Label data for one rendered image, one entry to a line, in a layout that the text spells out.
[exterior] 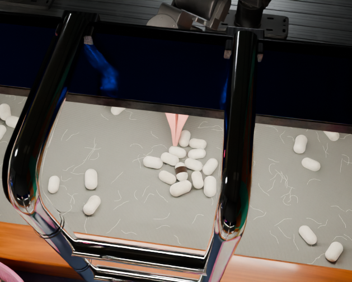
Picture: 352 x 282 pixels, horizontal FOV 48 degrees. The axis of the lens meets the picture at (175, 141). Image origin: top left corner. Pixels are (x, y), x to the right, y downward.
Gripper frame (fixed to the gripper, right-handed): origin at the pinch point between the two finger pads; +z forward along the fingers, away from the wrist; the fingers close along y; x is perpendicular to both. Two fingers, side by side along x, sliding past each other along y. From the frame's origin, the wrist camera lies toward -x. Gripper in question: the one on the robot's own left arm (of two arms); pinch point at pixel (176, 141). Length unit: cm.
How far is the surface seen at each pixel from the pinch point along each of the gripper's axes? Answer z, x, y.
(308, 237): 11.3, -9.5, 22.7
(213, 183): 5.6, -5.1, 7.3
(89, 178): 6.8, -6.4, -13.5
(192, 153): 1.6, -1.3, 3.3
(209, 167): 3.3, -3.1, 6.3
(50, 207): -1.2, -40.1, -6.6
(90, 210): 11.0, -9.5, -12.1
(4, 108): -2.4, 1.7, -32.6
